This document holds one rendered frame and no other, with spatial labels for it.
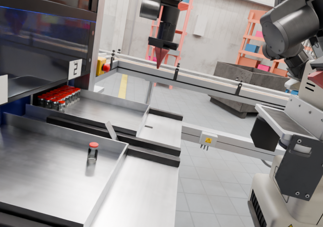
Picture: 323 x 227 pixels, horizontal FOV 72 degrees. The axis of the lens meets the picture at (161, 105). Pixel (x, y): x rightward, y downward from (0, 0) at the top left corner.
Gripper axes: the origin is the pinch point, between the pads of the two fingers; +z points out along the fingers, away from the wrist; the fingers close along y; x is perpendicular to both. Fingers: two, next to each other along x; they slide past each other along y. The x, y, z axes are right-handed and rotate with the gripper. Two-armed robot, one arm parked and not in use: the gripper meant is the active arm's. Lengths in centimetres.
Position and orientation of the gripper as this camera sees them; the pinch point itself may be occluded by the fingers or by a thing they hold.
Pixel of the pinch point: (158, 66)
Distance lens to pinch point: 80.1
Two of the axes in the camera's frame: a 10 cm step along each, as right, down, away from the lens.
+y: -9.7, -2.6, 0.4
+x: -1.2, 2.9, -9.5
